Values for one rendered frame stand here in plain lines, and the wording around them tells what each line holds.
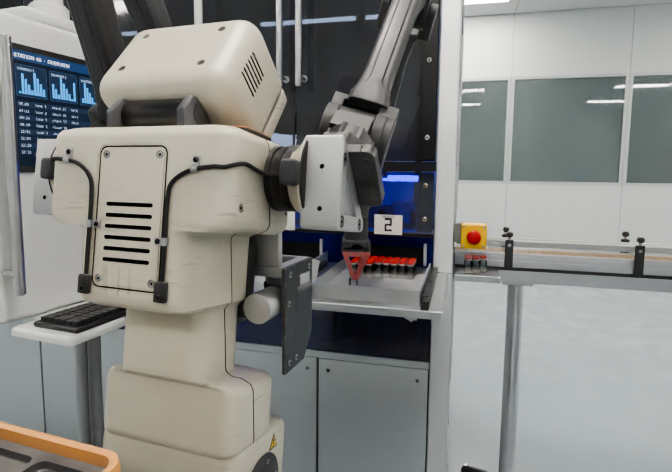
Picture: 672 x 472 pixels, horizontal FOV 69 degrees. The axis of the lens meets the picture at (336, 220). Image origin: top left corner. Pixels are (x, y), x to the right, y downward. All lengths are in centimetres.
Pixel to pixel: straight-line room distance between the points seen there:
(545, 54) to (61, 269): 556
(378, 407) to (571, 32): 530
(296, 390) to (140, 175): 120
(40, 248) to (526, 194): 535
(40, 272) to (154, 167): 90
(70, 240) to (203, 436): 93
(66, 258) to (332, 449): 101
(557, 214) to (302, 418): 487
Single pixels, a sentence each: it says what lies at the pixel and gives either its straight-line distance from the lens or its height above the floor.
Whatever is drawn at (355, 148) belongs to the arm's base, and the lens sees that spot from 59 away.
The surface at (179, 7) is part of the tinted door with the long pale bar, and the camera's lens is 180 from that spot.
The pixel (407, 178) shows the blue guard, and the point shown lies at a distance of 147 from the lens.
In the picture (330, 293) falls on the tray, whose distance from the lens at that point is 117.
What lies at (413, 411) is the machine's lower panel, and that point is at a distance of 164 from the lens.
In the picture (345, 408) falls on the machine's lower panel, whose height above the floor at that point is 42.
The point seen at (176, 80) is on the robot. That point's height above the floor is 129.
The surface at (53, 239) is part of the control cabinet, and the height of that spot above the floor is 99.
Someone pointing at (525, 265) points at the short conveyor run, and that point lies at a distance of 160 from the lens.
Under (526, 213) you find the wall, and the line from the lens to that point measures 612.
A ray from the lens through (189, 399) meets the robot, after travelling 71.
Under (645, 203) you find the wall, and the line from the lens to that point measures 638.
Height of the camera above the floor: 119
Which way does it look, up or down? 6 degrees down
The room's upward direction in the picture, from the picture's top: 1 degrees clockwise
